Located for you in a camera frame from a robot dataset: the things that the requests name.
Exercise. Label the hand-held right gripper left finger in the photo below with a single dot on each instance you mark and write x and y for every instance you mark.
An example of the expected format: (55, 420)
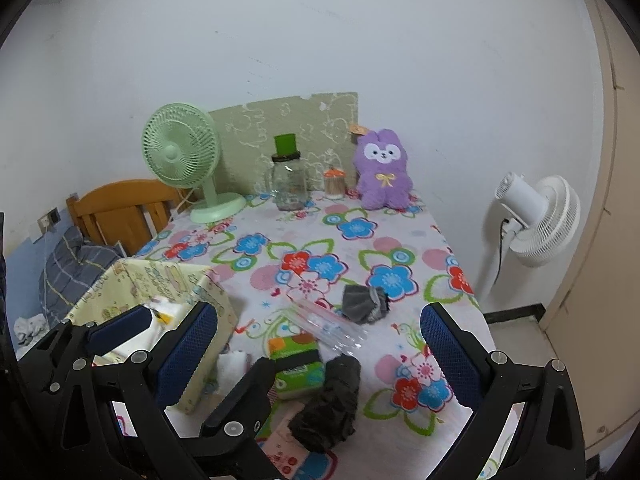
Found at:
(192, 355)

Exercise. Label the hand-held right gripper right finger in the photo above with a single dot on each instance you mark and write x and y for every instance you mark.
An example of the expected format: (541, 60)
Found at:
(450, 355)

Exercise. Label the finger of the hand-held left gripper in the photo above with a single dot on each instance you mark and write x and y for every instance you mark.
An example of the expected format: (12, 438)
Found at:
(120, 325)
(240, 395)

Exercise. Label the small white cloth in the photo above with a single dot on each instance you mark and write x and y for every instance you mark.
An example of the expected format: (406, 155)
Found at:
(231, 367)

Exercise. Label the yellow printed fabric box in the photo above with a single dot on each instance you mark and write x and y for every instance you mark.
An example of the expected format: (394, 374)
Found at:
(150, 275)

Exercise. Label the green tissue packet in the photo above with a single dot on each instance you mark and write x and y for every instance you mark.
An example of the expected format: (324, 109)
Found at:
(295, 372)

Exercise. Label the pink printed packet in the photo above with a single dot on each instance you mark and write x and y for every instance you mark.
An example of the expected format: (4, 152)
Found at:
(285, 455)

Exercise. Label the black cloth bundle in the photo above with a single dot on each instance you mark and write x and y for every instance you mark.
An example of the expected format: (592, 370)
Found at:
(330, 405)

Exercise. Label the grey plaid pillow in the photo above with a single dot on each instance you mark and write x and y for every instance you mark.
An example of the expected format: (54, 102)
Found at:
(70, 265)

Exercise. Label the crumpled white cloth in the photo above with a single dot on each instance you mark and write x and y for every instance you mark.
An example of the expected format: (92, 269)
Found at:
(30, 327)

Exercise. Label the grey cloth bundle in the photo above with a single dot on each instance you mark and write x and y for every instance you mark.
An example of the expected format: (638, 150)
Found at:
(362, 302)

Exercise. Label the blue bed sheet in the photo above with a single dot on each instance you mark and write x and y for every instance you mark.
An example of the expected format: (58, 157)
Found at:
(22, 280)

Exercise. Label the clear plastic bottle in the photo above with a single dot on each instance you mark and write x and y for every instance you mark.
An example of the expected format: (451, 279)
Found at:
(330, 327)

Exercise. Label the floral tablecloth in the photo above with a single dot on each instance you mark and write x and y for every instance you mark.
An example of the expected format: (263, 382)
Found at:
(400, 240)

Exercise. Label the white standing fan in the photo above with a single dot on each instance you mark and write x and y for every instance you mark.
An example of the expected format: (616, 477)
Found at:
(545, 220)

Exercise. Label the green desk fan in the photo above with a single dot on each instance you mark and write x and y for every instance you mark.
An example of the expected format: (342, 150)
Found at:
(180, 152)

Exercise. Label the beige wardrobe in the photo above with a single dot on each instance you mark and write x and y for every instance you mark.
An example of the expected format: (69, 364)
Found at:
(610, 260)

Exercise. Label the purple plush rabbit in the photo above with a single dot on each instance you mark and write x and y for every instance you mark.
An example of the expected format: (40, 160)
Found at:
(382, 180)

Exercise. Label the glass mug jar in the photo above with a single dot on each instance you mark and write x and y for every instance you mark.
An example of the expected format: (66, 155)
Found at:
(290, 185)

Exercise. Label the orange lid toothpick holder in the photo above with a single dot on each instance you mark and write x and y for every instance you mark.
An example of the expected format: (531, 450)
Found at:
(334, 187)

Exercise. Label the green cup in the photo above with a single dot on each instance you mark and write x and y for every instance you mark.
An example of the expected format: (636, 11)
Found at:
(286, 144)

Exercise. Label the wall socket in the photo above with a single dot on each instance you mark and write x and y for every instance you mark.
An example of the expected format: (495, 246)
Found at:
(50, 219)

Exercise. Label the beige patterned wall panel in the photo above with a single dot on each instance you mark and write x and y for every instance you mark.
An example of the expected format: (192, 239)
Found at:
(260, 125)

